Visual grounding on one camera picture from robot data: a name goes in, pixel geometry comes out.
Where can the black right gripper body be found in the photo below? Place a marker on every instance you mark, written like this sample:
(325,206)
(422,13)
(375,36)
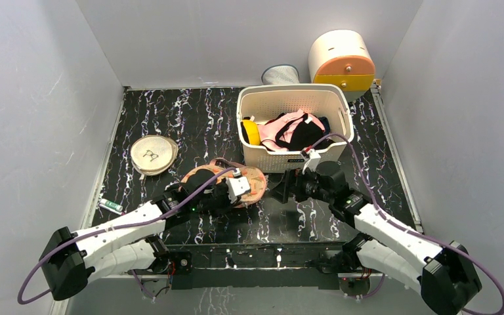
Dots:
(289,186)

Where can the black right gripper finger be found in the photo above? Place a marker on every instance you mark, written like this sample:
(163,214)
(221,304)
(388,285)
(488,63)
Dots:
(283,190)
(298,185)

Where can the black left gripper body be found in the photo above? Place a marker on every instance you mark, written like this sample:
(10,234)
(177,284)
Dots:
(219,200)

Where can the orange floral bra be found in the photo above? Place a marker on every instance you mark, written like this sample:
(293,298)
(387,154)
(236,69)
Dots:
(256,179)

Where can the round beige mesh laundry bag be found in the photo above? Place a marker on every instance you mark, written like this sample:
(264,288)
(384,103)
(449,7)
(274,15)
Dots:
(153,154)

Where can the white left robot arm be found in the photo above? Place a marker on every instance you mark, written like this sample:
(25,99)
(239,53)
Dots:
(145,223)

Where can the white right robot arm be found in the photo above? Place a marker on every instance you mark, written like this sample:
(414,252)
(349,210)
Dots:
(443,277)

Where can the black bra in basket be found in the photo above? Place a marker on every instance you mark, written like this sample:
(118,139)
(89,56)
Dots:
(299,133)

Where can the pink bra in basket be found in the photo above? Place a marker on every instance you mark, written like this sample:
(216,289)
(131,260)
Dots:
(268,130)

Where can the white mesh cylinder bag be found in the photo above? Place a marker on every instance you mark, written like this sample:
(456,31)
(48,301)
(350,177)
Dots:
(282,74)

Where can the dark blue garment in basket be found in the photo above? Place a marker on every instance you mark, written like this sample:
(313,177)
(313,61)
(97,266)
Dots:
(325,122)

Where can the yellow garment in basket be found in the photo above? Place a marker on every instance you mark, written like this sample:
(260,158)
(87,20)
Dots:
(250,132)

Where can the cream perforated plastic basket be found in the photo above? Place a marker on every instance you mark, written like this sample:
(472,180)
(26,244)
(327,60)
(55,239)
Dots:
(266,103)

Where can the green white tube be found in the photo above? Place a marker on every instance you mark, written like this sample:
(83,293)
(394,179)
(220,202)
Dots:
(111,206)

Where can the cream orange drawer box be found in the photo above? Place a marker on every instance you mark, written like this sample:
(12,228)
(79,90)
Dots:
(341,58)

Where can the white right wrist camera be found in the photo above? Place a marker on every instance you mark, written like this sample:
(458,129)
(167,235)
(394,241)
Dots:
(311,160)

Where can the aluminium front frame rail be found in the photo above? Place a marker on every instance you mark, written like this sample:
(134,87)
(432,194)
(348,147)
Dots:
(256,261)

